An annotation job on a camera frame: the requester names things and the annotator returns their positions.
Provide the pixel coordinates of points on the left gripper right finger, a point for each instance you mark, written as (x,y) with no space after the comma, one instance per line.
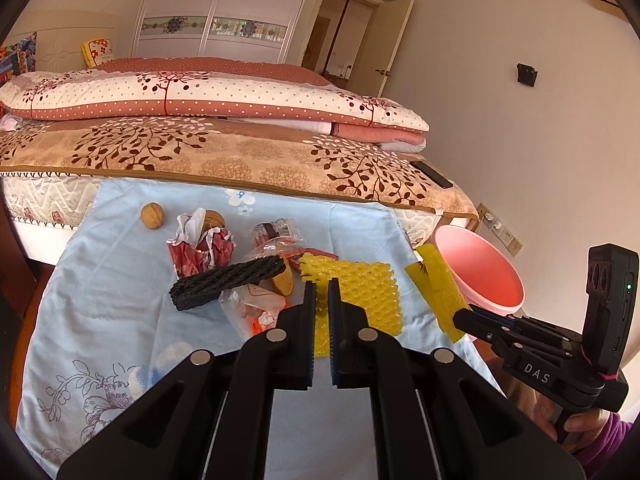
(353,343)

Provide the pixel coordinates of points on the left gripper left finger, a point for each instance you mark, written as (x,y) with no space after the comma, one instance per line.
(295,356)

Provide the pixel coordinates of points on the yellow foam fruit net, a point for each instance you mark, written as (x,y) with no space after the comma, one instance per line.
(371,286)

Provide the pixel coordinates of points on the black foam fruit net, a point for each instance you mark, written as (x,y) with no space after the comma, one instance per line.
(199,289)

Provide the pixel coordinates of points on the pink plastic trash bin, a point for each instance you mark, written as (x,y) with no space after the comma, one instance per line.
(484,275)

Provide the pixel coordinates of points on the right hand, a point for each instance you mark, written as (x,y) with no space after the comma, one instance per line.
(588,426)

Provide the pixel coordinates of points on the orange clear plastic wrapper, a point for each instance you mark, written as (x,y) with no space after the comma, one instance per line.
(251,309)

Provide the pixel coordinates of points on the small orange peel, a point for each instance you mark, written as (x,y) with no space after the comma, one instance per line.
(283,283)

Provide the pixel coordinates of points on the red patterned wrapper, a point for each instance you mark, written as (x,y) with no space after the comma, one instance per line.
(299,252)

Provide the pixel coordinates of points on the clear snack wrapper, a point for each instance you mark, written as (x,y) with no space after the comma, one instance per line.
(276,237)

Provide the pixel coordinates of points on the red white crumpled wrapper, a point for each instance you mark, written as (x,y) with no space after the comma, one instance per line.
(193,250)

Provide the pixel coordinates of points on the walnut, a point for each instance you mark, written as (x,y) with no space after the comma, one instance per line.
(152,216)
(213,219)

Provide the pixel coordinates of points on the brown leaf pattern blanket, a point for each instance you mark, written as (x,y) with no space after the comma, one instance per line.
(233,154)

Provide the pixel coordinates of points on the pink folded blanket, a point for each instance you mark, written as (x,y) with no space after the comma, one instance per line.
(389,139)

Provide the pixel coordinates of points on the red white dotted quilt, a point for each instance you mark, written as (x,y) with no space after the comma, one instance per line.
(215,87)

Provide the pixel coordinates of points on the open room door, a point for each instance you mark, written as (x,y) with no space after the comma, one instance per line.
(379,47)

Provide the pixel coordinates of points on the white wardrobe with sliding doors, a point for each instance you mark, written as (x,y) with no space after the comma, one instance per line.
(243,30)

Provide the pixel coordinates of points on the yellow red pillow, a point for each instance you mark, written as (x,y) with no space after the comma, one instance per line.
(97,51)

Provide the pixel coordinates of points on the colourful patterned pillow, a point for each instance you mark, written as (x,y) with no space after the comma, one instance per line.
(18,58)

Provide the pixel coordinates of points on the wall power outlet strip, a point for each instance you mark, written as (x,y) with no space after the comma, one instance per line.
(496,232)

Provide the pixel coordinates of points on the black wall bracket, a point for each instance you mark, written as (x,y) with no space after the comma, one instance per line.
(527,75)

